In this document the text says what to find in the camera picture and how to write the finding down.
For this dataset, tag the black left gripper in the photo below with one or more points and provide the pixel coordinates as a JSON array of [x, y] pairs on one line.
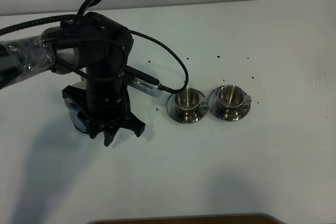
[[105, 104]]

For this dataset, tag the stainless steel teapot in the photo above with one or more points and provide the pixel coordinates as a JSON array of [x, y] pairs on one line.
[[73, 109]]

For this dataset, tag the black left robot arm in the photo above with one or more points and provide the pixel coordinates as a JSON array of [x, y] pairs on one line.
[[92, 46]]

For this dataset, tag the left stainless steel teacup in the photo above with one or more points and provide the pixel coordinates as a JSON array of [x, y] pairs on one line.
[[187, 101]]

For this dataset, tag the stainless steel teacup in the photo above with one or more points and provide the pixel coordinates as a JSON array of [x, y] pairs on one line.
[[187, 101], [232, 100]]

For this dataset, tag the right stainless steel teacup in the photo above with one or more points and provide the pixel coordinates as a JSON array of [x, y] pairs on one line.
[[232, 100]]

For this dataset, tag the left steel cup saucer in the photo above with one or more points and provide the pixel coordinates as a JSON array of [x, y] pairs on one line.
[[173, 111]]

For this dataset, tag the steel cup saucer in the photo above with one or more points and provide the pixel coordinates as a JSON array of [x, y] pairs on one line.
[[173, 111], [212, 105]]

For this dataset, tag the right steel cup saucer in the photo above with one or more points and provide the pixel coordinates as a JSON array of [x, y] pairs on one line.
[[212, 105]]

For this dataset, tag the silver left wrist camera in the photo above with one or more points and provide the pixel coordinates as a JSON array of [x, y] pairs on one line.
[[142, 81]]

